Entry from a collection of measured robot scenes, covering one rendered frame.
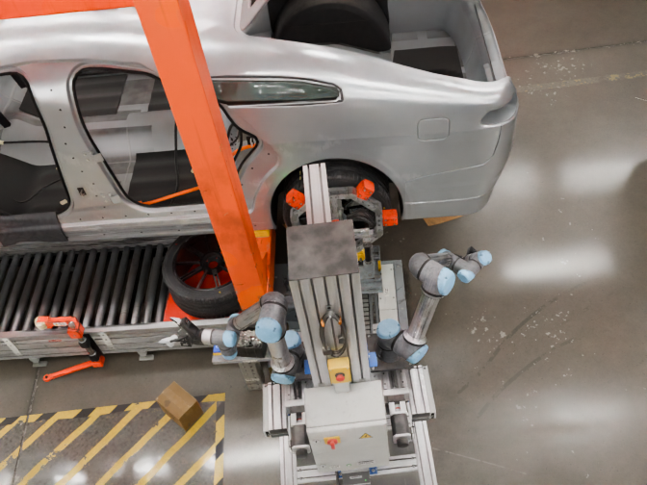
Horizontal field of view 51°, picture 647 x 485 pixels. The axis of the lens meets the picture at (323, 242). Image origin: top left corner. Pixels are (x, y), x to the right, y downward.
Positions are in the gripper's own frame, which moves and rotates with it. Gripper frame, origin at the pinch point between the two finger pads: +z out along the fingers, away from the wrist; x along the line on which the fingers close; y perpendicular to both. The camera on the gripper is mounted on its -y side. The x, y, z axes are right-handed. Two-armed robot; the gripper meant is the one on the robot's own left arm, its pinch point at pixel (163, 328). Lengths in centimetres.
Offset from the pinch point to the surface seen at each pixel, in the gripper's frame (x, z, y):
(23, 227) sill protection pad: 82, 129, 20
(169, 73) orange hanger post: 36, -19, -116
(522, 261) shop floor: 170, -181, 102
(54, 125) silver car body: 85, 81, -55
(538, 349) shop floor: 100, -191, 111
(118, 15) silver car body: 123, 47, -99
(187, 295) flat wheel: 76, 29, 63
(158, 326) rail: 60, 46, 77
